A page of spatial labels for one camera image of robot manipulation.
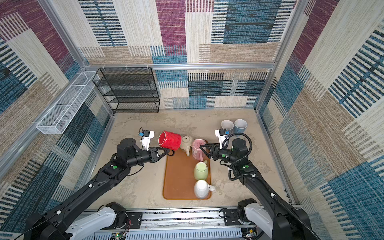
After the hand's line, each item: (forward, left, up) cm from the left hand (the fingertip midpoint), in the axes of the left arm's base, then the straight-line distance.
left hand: (169, 149), depth 72 cm
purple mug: (+28, -35, -17) cm, 48 cm away
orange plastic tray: (-4, -3, -23) cm, 24 cm away
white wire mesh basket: (+12, +52, +9) cm, 54 cm away
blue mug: (+25, -42, -15) cm, 51 cm away
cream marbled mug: (+12, -7, -14) cm, 20 cm away
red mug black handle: (+3, 0, +3) cm, 4 cm away
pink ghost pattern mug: (+6, -14, -14) cm, 21 cm away
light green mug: (-5, -15, -14) cm, 21 cm away
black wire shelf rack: (+54, +35, -7) cm, 65 cm away
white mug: (-14, -15, -14) cm, 25 cm away
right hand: (+2, -16, -3) cm, 17 cm away
